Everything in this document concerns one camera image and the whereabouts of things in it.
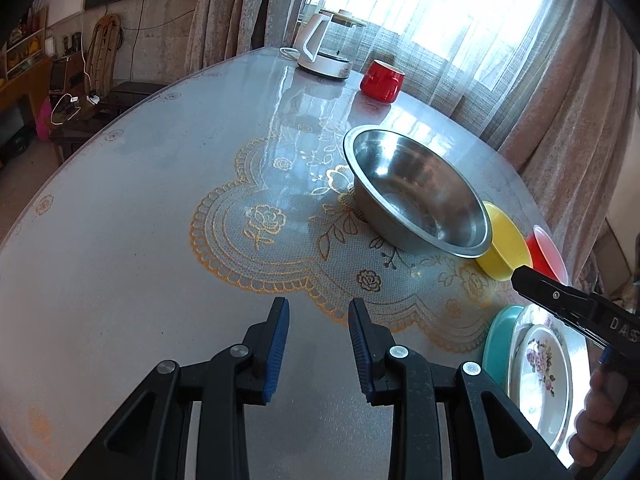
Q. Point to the rattan chair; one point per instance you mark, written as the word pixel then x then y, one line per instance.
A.
pixel 102 55

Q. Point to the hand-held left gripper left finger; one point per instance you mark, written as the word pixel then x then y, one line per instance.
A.
pixel 277 350

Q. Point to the yellow plastic bowl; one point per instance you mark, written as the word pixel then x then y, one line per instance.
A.
pixel 505 250

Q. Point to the pink bag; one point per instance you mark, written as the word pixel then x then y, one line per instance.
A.
pixel 43 120

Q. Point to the white electric glass kettle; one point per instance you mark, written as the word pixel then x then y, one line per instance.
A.
pixel 325 65

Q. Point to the wooden display shelf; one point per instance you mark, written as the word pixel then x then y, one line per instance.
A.
pixel 27 50

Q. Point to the large white dragon-print plate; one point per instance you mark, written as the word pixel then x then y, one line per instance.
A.
pixel 580 355

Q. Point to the small white floral plate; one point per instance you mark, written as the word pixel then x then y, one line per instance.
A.
pixel 542 360

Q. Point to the dark low table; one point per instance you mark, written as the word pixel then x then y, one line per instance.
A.
pixel 130 92

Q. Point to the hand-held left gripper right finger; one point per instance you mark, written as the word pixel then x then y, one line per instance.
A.
pixel 362 350

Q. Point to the sheer white curtain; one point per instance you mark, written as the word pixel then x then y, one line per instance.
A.
pixel 450 35

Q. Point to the red plastic bowl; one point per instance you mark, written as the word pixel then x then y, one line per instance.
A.
pixel 542 255

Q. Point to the teal plastic plate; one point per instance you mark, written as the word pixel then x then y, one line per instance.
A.
pixel 495 340

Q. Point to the person's right hand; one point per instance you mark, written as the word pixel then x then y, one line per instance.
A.
pixel 592 425

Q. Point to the red mug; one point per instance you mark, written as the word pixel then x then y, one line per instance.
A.
pixel 380 85

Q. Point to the stainless steel bowl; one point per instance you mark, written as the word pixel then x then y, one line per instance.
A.
pixel 415 185

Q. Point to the beige curtain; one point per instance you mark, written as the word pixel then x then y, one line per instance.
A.
pixel 565 135
pixel 225 20

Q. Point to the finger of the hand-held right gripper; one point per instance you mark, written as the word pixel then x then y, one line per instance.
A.
pixel 545 290

